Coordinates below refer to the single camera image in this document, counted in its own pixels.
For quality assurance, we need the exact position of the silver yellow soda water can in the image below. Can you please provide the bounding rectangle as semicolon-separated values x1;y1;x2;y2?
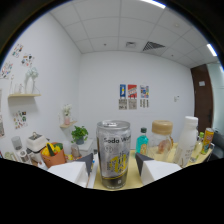
96;119;132;190

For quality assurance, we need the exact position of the two-tier wooden shelf rack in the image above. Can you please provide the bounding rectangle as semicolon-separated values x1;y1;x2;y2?
87;141;216;192

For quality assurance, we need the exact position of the clear jar with cork lid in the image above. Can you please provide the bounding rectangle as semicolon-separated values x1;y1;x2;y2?
147;119;174;163

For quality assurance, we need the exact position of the small teal liquid bottle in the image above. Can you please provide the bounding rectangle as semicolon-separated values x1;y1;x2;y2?
135;127;150;157

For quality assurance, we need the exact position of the large white milk bottle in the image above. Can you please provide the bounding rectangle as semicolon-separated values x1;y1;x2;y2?
173;115;199;168

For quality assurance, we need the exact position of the green potted plant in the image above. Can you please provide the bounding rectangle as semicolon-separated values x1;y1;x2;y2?
70;125;90;145

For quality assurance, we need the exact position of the white toaster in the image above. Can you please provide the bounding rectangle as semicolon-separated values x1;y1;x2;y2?
25;132;48;154

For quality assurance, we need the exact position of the clear bottle with green cap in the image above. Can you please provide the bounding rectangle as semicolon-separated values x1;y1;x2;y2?
189;131;205;163

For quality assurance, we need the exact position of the pink vase with flowers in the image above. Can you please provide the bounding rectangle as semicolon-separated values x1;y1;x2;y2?
62;103;73;126

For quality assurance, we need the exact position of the brown door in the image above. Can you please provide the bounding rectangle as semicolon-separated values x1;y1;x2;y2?
190;64;214;134

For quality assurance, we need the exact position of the white vase with flowers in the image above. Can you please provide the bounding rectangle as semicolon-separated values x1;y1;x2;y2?
24;66;39;95

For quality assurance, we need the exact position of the ceiling air vent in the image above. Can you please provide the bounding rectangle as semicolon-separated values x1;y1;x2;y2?
142;40;166;52

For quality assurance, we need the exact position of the small wooden wall shelf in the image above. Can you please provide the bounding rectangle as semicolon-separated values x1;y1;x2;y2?
59;120;78;129

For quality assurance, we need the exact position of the grey printed wall sheet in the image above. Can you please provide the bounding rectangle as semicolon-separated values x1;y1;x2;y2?
128;98;138;110
118;98;128;111
139;98;150;109

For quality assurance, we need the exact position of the red wall poster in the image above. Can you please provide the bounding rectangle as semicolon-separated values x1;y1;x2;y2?
127;84;138;99

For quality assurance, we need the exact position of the long wooden wall shelf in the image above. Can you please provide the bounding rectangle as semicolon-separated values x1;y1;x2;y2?
8;93;42;99

